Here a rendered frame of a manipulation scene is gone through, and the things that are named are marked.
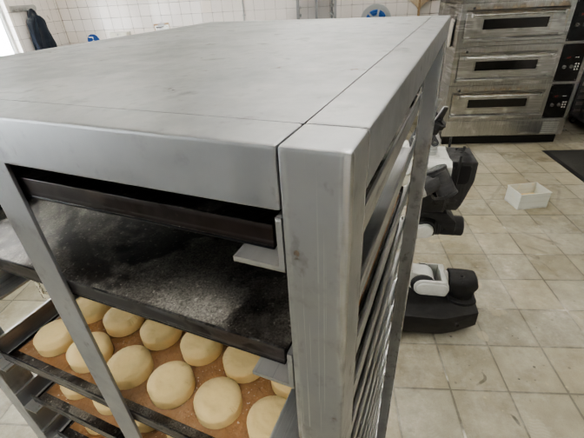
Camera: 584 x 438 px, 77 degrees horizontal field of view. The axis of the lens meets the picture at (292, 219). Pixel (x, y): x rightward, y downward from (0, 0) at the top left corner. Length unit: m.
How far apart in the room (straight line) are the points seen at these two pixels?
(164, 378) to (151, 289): 0.17
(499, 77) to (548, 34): 0.63
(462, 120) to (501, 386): 3.67
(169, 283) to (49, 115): 0.15
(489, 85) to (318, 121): 5.21
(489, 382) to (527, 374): 0.23
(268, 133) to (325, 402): 0.16
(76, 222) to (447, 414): 2.05
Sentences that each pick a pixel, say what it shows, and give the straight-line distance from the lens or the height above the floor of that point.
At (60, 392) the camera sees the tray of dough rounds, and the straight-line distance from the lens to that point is 0.67.
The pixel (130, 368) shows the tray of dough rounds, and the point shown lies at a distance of 0.49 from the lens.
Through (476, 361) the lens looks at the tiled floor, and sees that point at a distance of 2.51.
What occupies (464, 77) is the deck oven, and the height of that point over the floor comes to 0.86.
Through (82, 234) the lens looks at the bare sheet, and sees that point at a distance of 0.43.
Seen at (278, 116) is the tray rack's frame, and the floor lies 1.82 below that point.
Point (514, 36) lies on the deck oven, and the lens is 5.34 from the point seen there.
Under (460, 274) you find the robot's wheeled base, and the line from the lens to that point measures 2.49.
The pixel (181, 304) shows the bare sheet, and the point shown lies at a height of 1.67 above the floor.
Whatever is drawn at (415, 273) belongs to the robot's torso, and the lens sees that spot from 2.41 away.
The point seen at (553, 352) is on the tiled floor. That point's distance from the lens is 2.75.
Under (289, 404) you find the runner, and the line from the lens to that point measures 0.34.
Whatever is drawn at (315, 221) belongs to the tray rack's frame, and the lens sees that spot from 0.15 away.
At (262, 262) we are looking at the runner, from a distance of 0.18.
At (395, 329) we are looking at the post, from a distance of 1.08.
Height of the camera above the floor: 1.87
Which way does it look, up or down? 32 degrees down
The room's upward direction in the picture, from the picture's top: 3 degrees counter-clockwise
